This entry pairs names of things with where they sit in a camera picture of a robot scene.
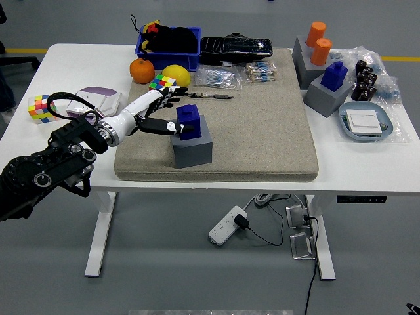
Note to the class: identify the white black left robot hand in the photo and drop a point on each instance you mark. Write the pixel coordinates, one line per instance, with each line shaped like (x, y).
(131, 115)

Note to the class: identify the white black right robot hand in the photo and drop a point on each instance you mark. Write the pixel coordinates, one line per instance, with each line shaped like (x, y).
(414, 309)

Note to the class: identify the blue seal stamp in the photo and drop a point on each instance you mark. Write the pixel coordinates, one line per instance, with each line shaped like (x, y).
(192, 115)
(334, 77)

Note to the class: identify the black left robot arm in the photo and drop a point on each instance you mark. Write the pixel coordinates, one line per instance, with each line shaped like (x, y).
(59, 160)

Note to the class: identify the grey square seal holder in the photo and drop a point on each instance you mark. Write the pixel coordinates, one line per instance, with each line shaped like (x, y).
(326, 100)
(192, 154)

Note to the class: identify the purple white tray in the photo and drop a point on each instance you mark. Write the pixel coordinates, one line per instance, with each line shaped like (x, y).
(95, 89)

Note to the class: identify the bright colour puzzle cube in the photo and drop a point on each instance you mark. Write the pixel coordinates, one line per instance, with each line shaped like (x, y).
(160, 82)

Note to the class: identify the orange mandarin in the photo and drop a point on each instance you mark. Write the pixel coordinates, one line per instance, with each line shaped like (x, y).
(142, 71)

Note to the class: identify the yellow lemon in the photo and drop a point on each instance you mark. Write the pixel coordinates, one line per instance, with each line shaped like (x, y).
(178, 73)

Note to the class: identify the blue plastic bin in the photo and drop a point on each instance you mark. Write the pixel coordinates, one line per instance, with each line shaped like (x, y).
(172, 60)

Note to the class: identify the black pen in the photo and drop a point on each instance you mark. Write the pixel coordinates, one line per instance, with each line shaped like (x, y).
(213, 96)

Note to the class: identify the yellow red toy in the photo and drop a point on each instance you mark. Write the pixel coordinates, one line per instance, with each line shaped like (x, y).
(151, 27)

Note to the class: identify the bag of blue resistors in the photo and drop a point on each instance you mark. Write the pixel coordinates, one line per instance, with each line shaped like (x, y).
(216, 78)

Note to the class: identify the pastel colour puzzle cube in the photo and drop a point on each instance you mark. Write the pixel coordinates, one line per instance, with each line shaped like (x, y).
(37, 110)

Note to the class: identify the white table leg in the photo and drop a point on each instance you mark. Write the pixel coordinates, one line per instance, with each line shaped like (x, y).
(325, 249)
(98, 236)

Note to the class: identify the black table control panel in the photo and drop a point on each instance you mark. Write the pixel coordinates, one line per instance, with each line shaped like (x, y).
(361, 199)

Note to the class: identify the black wrapped package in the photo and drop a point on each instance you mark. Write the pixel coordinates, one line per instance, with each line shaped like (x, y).
(236, 49)

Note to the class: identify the grey-brown mat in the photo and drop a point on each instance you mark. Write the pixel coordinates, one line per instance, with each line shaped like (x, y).
(256, 138)

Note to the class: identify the bag of brown resistors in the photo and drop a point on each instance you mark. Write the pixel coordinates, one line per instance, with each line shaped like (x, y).
(260, 72)

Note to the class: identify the white power strip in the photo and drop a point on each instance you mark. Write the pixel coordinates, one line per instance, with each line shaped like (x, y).
(223, 229)

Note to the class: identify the black plug adapter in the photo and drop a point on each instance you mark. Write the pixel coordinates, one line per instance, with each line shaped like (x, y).
(241, 222)

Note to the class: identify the light blue plate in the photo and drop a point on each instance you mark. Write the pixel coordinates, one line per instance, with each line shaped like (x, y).
(364, 138)

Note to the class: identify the grey two-hole holder block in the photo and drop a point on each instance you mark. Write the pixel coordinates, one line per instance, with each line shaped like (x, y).
(303, 67)

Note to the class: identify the flat clear plastic bag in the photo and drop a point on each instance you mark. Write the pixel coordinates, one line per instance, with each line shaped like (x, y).
(401, 128)

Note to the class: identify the orange cylinder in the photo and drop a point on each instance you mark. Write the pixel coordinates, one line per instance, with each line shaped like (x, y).
(321, 52)
(315, 33)

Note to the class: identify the clear bag with blue parts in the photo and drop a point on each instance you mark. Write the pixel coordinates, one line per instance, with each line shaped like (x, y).
(387, 85)

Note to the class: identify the black capacitors cluster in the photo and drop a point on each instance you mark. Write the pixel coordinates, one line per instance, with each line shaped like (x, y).
(364, 82)

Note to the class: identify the white wall socket panel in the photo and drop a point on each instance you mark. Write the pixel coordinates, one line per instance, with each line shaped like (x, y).
(73, 108)

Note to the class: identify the silver metal bracket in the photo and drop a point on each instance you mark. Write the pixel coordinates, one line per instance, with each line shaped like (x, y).
(297, 215)
(300, 246)

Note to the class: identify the white switch panel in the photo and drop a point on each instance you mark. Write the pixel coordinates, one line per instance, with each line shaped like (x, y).
(364, 122)

